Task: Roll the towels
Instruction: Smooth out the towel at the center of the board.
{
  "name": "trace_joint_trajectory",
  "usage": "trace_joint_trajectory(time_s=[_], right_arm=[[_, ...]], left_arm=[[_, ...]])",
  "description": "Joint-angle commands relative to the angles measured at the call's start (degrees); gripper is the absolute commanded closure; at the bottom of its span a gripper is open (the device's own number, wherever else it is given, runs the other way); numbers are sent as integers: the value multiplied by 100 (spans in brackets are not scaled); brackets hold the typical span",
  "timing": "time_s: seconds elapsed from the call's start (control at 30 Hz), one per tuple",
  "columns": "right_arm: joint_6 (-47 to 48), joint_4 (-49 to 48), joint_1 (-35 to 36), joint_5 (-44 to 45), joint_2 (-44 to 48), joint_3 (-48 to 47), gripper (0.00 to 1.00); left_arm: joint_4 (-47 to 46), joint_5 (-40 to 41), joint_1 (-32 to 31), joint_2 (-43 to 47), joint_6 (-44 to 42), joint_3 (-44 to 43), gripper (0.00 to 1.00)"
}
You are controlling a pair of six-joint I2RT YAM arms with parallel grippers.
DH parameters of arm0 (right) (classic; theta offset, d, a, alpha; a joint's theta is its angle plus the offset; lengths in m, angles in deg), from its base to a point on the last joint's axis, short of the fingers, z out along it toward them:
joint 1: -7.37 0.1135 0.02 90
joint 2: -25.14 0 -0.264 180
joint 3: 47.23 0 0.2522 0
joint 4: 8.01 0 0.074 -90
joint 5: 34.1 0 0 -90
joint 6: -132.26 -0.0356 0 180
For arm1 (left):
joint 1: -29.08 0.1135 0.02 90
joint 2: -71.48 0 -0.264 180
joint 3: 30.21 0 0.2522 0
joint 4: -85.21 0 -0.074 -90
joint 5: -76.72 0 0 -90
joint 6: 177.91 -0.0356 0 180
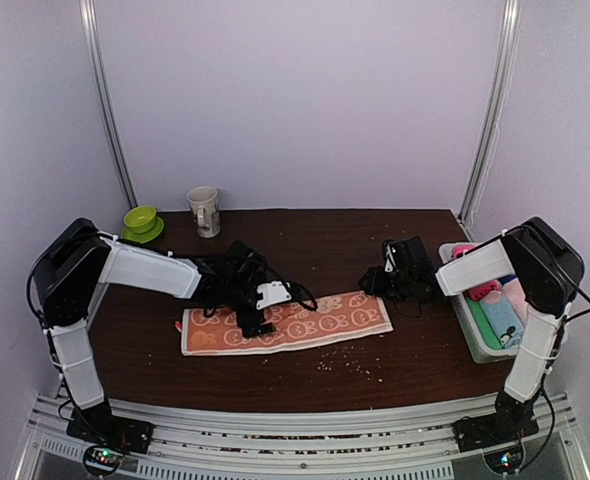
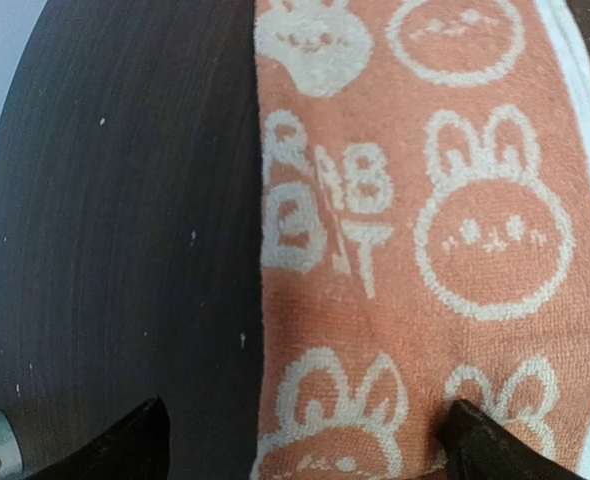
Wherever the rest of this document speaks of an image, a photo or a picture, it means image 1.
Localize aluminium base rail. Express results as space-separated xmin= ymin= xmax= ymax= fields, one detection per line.
xmin=10 ymin=393 xmax=590 ymax=479

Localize white plastic basket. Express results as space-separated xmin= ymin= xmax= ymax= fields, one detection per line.
xmin=436 ymin=240 xmax=527 ymax=364

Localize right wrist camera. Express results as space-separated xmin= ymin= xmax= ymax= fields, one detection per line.
xmin=382 ymin=235 xmax=433 ymax=273

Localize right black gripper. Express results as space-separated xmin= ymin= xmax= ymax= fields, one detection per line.
xmin=363 ymin=265 xmax=415 ymax=301

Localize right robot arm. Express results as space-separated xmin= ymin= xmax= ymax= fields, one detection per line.
xmin=359 ymin=217 xmax=585 ymax=451

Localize beige ceramic mug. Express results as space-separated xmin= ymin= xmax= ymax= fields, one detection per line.
xmin=186 ymin=186 xmax=221 ymax=239

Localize left aluminium frame post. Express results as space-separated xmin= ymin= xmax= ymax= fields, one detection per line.
xmin=79 ymin=0 xmax=138 ymax=208

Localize light pink rolled towel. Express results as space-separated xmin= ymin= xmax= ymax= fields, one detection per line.
xmin=501 ymin=278 xmax=528 ymax=324

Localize green rolled towel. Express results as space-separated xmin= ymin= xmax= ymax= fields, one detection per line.
xmin=466 ymin=298 xmax=503 ymax=350

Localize right aluminium frame post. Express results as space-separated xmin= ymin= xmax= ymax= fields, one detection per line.
xmin=458 ymin=0 xmax=522 ymax=229

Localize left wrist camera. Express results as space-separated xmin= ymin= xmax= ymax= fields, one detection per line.
xmin=255 ymin=280 xmax=292 ymax=310

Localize orange patterned towel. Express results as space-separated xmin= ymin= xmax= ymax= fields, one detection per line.
xmin=175 ymin=292 xmax=393 ymax=357

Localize blue cartoon rolled towel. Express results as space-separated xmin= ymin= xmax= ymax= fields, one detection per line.
xmin=479 ymin=291 xmax=524 ymax=349

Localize green plastic plate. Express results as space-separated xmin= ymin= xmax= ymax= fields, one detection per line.
xmin=121 ymin=217 xmax=165 ymax=244

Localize green plastic bowl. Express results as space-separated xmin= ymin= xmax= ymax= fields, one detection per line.
xmin=123 ymin=206 xmax=157 ymax=234

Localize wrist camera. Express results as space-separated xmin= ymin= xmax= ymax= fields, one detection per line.
xmin=255 ymin=280 xmax=292 ymax=310
xmin=382 ymin=235 xmax=433 ymax=273

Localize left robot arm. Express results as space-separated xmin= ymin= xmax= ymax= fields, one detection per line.
xmin=26 ymin=218 xmax=294 ymax=449

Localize aluminium frame post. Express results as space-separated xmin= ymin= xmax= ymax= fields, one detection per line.
xmin=458 ymin=0 xmax=522 ymax=229
xmin=79 ymin=0 xmax=138 ymax=208

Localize pink microfiber towel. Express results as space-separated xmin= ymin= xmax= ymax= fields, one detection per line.
xmin=451 ymin=244 xmax=476 ymax=259

